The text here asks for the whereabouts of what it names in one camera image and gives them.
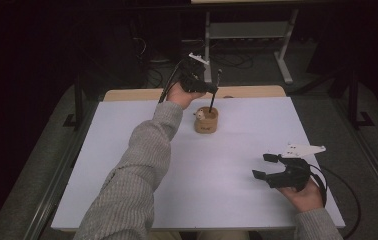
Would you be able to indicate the small white plush toy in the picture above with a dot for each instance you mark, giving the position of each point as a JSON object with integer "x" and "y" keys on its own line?
{"x": 199, "y": 115}

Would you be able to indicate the white metal stand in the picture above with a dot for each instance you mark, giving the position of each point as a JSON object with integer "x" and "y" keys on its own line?
{"x": 250, "y": 30}

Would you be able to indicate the metal frame rail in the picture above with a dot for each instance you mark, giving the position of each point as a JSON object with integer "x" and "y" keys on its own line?
{"x": 370, "y": 160}
{"x": 55, "y": 186}

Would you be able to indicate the person's right hand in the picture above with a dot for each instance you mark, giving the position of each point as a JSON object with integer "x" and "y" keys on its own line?
{"x": 305, "y": 198}

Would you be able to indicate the small wooden cup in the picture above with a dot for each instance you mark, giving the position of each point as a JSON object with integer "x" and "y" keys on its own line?
{"x": 206, "y": 126}

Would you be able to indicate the black makeup brush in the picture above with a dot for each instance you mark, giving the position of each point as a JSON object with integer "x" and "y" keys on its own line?
{"x": 213, "y": 98}

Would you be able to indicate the person's left hand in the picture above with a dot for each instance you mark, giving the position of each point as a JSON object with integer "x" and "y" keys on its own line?
{"x": 180, "y": 96}

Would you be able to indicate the black metal stand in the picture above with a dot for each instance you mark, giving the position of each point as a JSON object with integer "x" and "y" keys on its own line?
{"x": 354, "y": 100}
{"x": 78, "y": 100}

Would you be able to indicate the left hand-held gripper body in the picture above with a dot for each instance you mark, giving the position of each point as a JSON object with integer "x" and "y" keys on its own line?
{"x": 192, "y": 76}

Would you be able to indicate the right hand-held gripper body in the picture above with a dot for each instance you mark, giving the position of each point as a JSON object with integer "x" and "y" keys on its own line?
{"x": 295, "y": 173}

